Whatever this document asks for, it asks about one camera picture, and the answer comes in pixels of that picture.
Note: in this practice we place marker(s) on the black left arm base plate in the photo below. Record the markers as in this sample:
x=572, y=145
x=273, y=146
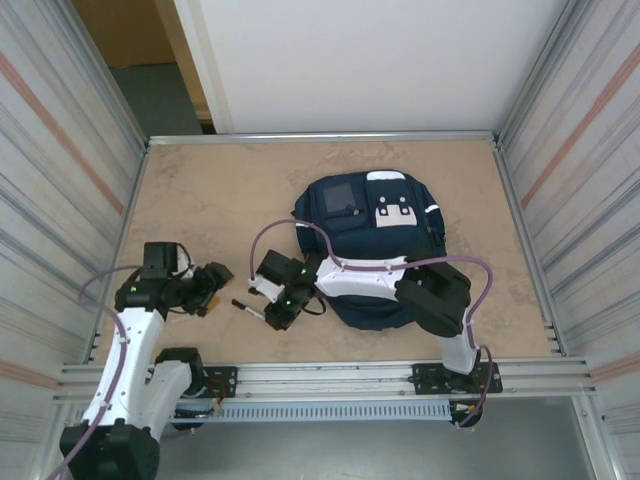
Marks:
x=225, y=380

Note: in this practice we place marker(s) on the white door frame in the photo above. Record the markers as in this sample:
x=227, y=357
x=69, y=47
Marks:
x=202, y=60

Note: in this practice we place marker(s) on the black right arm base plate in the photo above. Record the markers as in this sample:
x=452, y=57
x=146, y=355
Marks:
x=425, y=380

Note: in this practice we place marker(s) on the black marker pen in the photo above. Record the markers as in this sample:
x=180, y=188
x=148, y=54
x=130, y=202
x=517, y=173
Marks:
x=247, y=307

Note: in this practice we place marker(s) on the aluminium mounting rail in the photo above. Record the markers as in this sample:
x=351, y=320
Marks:
x=325, y=380

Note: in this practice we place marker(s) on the small green circuit board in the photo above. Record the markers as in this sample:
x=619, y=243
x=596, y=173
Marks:
x=200, y=414

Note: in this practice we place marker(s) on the aluminium table frame rail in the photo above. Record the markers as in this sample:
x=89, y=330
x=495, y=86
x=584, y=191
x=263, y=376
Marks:
x=516, y=200
x=210, y=138
x=132, y=200

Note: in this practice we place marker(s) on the navy blue backpack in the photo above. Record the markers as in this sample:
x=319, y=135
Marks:
x=390, y=245

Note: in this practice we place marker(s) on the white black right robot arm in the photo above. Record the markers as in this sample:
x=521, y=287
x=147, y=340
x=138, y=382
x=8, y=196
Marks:
x=360, y=280

